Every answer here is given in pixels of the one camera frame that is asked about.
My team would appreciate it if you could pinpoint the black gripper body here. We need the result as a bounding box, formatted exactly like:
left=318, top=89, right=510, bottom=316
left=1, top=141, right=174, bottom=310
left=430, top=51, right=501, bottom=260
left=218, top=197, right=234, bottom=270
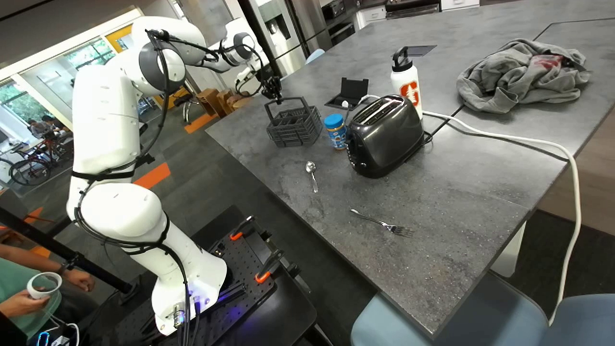
left=257, top=72, right=284, bottom=99

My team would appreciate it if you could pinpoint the grey plastic cutlery holder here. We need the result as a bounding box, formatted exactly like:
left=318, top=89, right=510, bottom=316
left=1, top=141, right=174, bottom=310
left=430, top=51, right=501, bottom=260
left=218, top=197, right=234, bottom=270
left=262, top=93, right=322, bottom=149

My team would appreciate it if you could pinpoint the person's right forearm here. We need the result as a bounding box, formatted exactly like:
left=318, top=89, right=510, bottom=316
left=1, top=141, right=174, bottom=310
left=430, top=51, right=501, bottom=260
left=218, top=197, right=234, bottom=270
left=0, top=239, right=70, bottom=278

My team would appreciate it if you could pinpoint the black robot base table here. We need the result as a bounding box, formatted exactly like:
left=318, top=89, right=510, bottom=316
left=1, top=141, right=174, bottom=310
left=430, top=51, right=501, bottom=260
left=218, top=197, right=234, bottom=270
left=130, top=203, right=320, bottom=346

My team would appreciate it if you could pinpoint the person's right hand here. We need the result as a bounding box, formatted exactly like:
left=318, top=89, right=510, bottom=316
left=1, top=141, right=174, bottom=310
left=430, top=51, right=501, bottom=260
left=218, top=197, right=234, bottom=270
left=63, top=266, right=95, bottom=293

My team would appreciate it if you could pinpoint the person's left hand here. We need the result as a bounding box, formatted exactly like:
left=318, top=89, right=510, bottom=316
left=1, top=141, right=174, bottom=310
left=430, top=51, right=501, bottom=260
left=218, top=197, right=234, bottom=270
left=0, top=289, right=47, bottom=320

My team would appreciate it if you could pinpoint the stainless steel refrigerator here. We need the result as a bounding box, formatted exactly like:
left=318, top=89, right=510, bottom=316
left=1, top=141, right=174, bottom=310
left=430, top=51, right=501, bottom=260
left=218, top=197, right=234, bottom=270
left=237, top=0, right=332, bottom=78

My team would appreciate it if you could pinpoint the wooden chair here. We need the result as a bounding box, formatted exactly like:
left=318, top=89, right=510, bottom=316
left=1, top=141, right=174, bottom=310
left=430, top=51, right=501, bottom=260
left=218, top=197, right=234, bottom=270
left=180, top=84, right=255, bottom=126

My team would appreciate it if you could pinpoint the glass jar with blue lid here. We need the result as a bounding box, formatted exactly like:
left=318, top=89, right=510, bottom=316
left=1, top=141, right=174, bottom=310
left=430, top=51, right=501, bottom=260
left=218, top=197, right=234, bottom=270
left=320, top=111, right=349, bottom=153

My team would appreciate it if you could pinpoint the small black stand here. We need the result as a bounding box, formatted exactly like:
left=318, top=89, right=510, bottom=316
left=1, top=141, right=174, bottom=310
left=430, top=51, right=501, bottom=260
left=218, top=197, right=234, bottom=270
left=324, top=74, right=370, bottom=111

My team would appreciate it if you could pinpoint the silver metal spoon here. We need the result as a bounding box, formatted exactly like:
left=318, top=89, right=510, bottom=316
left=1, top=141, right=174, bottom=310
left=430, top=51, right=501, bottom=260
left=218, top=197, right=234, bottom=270
left=303, top=159, right=320, bottom=195

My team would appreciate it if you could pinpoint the black toaster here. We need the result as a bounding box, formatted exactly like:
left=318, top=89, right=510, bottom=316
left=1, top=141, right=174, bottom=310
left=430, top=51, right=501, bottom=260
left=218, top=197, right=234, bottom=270
left=343, top=91, right=428, bottom=180

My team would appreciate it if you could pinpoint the white water bottle black cap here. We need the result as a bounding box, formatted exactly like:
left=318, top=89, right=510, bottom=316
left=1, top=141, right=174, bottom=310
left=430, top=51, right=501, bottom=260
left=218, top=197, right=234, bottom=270
left=387, top=43, right=424, bottom=118

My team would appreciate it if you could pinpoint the orange black clamp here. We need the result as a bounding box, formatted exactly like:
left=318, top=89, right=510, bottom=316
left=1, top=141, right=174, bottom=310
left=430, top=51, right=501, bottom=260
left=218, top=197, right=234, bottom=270
left=226, top=212, right=255, bottom=243
left=253, top=247, right=284, bottom=285

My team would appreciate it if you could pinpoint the silver metal fork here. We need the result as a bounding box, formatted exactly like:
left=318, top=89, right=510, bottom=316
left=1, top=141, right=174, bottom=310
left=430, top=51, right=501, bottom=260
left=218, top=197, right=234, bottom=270
left=347, top=205, right=409, bottom=237

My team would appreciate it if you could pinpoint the crumpled grey cloth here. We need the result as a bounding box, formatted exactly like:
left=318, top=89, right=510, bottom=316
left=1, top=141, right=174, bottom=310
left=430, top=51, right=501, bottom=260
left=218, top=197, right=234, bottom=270
left=455, top=36, right=593, bottom=116

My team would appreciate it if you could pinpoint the light blue padded chair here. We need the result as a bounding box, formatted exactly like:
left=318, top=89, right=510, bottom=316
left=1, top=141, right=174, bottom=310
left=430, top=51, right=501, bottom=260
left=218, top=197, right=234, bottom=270
left=349, top=270, right=553, bottom=346
left=539, top=291, right=615, bottom=346

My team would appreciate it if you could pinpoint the white round cup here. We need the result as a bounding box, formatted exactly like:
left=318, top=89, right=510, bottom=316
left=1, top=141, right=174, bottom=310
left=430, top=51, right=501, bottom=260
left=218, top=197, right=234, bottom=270
left=24, top=270, right=65, bottom=301

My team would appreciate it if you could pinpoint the thick white power cable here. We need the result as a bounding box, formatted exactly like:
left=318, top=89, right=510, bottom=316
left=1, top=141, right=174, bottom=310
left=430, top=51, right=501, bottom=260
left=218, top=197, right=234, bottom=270
left=357, top=91, right=582, bottom=324

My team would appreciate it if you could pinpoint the thin black cable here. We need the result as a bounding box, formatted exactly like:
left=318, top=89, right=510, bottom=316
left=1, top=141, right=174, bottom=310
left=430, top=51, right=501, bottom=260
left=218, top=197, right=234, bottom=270
left=532, top=13, right=615, bottom=41

